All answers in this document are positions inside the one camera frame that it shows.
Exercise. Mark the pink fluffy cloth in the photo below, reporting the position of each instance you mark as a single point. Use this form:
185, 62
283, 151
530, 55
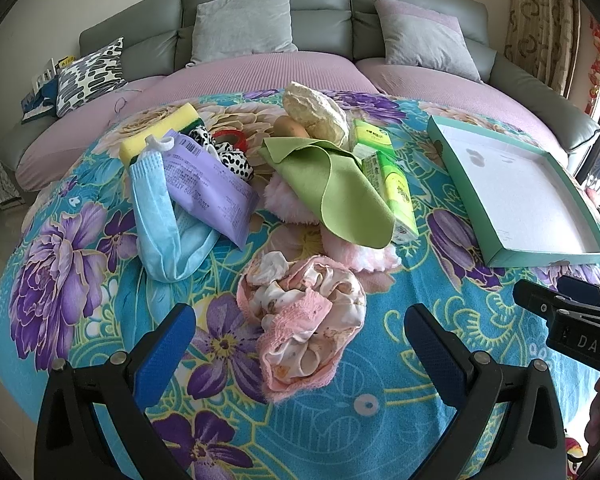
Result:
280, 200

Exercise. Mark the long green tissue pack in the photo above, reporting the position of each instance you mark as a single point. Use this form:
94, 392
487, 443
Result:
395, 190

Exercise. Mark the blue face mask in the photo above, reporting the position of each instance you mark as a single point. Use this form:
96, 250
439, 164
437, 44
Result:
155, 230

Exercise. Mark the purple plastic packet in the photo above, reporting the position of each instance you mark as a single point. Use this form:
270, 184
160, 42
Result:
205, 180

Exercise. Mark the black white patterned pillow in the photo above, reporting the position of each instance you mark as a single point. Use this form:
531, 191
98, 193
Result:
87, 77

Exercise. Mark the yellow sponge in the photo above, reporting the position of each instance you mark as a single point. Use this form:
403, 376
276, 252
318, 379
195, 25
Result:
155, 127

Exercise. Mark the grey and pink pillow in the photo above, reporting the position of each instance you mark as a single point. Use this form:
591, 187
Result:
425, 35

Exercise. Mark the pink floral cloth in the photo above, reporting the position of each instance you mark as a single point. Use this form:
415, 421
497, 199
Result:
305, 310

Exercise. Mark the white plastic hook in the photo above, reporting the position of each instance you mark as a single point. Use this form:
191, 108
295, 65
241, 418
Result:
155, 143

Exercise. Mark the green cloth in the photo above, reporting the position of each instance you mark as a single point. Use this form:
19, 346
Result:
340, 185

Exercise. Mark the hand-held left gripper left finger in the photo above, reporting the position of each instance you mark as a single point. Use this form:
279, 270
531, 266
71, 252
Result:
165, 350

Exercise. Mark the small green tissue pack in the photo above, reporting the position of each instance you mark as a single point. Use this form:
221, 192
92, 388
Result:
372, 137

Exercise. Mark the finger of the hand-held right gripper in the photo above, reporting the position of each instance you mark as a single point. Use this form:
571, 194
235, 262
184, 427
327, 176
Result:
532, 297
585, 290

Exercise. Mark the red tape roll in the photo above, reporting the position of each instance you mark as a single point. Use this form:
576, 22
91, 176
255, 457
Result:
230, 135

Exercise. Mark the white printed cards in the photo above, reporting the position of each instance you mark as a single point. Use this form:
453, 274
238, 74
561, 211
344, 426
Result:
45, 72

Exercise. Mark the black white spotted cloth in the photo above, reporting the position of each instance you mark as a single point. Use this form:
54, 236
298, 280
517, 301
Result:
230, 160

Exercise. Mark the grey leather sofa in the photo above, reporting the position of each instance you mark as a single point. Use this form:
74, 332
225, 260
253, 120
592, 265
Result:
320, 5

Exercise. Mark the plain grey pillow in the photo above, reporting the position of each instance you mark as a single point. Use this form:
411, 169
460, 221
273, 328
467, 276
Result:
240, 25

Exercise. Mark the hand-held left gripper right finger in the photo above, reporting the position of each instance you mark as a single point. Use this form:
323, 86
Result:
440, 355

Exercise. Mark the teal cardboard box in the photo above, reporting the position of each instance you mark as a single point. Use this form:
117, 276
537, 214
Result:
520, 195

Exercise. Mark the dark blue pillow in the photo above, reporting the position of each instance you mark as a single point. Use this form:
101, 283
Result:
42, 100

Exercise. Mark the floral blue blanket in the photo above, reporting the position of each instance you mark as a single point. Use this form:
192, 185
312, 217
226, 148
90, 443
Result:
105, 240

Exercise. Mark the red hanging decoration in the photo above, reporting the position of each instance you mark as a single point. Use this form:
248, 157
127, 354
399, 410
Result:
597, 70

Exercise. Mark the beige patterned curtain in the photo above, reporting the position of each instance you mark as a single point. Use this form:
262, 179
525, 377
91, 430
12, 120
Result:
540, 20

